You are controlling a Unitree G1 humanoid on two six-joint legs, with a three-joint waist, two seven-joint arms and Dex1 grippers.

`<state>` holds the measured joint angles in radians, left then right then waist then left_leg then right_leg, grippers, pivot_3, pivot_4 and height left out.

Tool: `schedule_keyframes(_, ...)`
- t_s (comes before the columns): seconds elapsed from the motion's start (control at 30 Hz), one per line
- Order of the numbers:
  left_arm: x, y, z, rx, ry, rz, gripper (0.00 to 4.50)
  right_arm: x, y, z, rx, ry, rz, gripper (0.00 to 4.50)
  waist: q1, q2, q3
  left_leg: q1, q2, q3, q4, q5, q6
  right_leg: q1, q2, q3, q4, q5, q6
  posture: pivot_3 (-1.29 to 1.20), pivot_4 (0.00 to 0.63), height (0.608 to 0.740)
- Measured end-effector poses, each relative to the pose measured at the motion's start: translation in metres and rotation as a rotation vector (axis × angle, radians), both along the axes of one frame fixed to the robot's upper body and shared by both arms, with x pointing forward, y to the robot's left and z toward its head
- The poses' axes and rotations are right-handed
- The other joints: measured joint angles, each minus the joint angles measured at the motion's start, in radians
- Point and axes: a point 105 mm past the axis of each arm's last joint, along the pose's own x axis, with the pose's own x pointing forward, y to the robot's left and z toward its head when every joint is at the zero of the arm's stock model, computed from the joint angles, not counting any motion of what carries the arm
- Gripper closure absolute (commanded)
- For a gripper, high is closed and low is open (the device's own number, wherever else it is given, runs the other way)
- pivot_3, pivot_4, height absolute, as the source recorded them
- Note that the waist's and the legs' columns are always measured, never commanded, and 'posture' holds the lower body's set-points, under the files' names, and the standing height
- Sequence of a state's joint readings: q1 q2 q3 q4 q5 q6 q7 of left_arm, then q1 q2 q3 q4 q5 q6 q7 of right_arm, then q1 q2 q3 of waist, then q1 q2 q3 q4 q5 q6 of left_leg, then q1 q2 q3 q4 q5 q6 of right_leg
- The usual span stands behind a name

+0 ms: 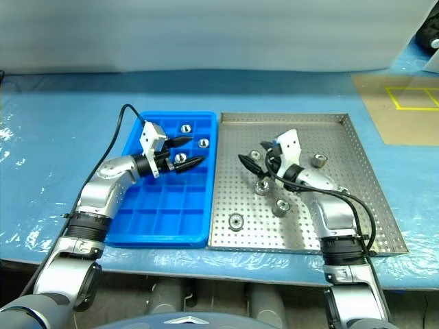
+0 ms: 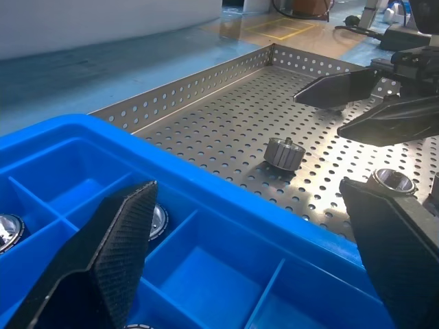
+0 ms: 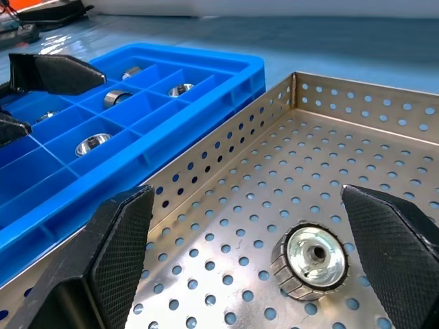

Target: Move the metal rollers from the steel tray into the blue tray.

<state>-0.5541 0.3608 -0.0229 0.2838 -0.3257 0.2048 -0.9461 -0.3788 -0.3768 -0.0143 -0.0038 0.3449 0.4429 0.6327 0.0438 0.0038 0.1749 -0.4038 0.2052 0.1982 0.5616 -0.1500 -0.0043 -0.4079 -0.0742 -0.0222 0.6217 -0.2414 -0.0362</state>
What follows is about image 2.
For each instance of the blue plastic divided bin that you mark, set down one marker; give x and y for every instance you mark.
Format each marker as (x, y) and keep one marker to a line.
(240, 219)

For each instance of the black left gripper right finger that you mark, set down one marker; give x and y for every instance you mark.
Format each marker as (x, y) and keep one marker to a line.
(398, 246)

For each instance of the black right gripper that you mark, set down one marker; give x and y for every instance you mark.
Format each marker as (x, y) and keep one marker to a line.
(416, 66)

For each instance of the perforated metal tray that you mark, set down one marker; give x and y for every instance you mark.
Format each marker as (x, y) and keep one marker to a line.
(219, 137)

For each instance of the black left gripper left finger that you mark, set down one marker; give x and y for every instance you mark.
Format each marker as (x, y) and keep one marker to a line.
(116, 246)

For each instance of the brown cardboard box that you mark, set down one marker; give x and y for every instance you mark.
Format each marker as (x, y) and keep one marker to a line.
(310, 7)

